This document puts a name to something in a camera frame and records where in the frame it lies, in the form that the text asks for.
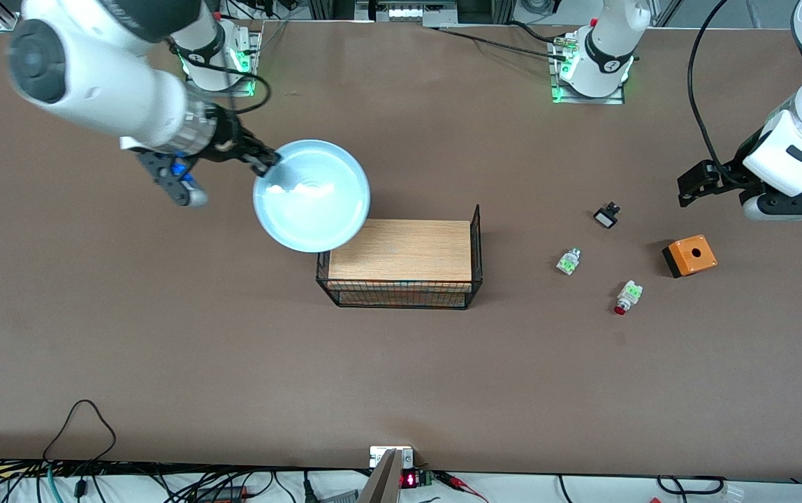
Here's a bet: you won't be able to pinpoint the light blue round plate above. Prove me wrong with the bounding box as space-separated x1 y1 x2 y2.
253 140 372 254

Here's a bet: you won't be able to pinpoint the red push button switch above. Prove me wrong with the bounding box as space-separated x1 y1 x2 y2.
613 280 644 316

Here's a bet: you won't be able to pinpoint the black white push button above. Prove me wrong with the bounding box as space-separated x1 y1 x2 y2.
593 202 622 230

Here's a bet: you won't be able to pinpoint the wooden shelf board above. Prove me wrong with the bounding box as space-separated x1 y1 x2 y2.
328 219 473 293

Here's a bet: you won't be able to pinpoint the black power adapter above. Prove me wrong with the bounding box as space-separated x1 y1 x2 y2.
194 486 249 503

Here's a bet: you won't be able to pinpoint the orange button enclosure box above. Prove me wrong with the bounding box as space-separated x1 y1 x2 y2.
662 235 718 279

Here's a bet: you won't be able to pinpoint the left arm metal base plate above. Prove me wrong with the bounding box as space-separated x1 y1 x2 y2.
548 34 627 106

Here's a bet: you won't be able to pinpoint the black wire rack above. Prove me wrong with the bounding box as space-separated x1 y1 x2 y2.
316 204 483 310

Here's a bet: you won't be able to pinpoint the aluminium frame rig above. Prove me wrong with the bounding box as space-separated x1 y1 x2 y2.
303 0 517 29

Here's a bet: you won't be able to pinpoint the black cable to arm base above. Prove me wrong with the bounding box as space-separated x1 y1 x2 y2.
423 21 571 62

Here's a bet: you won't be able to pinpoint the black coiled cable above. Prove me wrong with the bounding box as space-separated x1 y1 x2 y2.
656 475 727 496

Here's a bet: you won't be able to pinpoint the black looped thin cable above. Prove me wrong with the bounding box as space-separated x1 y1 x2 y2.
41 399 117 463

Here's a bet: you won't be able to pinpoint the grey metal camera bracket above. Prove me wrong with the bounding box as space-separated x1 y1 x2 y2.
358 446 414 503

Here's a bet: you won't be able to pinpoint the red clip lead wires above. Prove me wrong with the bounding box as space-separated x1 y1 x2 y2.
433 470 489 503

